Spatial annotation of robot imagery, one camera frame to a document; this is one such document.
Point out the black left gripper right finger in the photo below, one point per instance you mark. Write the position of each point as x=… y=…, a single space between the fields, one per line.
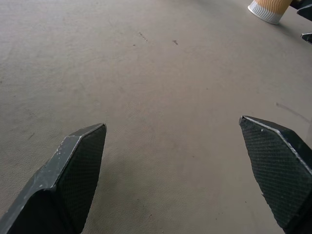
x=280 y=175

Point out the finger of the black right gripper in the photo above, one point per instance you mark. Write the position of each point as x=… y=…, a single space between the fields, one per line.
x=306 y=9
x=307 y=37

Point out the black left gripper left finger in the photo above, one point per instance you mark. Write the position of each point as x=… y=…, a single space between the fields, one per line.
x=61 y=185

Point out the ribbed tan paper cup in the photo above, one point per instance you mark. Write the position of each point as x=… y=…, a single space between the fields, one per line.
x=267 y=11

